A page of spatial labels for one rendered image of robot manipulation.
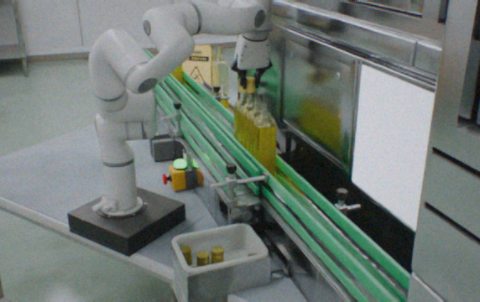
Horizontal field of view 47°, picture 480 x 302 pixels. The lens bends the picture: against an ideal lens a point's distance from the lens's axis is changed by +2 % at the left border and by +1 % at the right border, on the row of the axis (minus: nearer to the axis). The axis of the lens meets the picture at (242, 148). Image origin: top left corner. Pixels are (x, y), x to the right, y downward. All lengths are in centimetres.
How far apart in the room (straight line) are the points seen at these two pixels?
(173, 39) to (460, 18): 85
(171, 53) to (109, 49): 16
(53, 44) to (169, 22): 610
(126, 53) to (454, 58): 91
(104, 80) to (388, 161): 71
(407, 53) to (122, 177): 87
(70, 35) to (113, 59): 604
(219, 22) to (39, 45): 606
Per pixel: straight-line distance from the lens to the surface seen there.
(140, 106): 147
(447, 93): 58
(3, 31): 736
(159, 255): 159
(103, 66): 139
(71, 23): 736
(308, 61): 160
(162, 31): 132
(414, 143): 121
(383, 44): 128
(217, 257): 147
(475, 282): 60
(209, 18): 141
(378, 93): 130
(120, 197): 166
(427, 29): 120
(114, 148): 159
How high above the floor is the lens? 162
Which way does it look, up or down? 22 degrees down
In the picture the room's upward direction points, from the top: straight up
